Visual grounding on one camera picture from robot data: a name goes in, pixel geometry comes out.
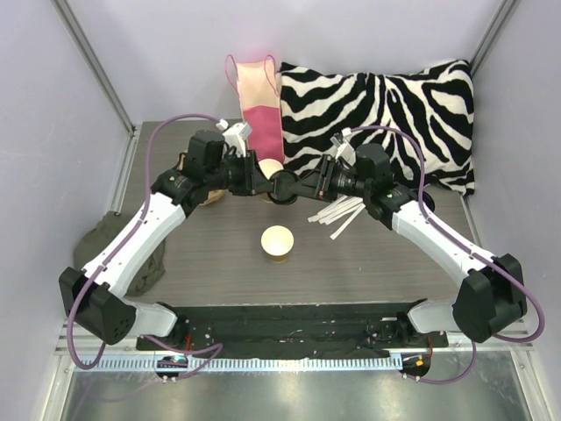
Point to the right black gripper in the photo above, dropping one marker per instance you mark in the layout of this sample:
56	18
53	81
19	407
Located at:
325	177

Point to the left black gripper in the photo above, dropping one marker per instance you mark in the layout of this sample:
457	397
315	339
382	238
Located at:
251	173

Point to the black plastic cup lid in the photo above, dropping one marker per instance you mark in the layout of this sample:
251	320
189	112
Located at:
282	181

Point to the single brown paper cup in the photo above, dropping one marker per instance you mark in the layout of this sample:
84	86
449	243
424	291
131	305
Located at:
277	242

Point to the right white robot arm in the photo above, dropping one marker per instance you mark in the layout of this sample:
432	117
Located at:
486	302

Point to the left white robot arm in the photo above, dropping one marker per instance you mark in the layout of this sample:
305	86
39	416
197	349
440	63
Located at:
94	295

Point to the stack of paper cups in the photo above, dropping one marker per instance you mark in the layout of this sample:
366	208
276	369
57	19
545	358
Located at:
269	167

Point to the brown pulp cup carrier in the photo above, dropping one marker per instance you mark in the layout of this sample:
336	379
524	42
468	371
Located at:
213	195

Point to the white wrapped straw long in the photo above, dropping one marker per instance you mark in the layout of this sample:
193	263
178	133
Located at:
349	220

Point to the pink paper gift bag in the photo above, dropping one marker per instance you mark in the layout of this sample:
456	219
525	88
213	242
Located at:
255	84

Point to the stack of black lids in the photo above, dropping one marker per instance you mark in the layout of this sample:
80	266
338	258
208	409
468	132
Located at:
426	203

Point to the zebra print pillow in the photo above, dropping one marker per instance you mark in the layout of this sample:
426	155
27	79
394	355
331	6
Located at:
424	121

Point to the olive green cloth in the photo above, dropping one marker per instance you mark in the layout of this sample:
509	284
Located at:
98	238

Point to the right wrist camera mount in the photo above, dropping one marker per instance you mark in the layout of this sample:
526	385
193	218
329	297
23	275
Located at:
345	153

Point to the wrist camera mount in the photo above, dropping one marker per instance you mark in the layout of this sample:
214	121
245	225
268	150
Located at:
235	135
345	153

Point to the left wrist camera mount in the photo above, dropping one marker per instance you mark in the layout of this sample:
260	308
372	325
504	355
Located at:
235	135

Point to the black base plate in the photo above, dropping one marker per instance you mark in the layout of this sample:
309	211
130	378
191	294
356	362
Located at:
299	331

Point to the white slotted cable duct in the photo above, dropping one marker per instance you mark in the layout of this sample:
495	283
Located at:
168	363

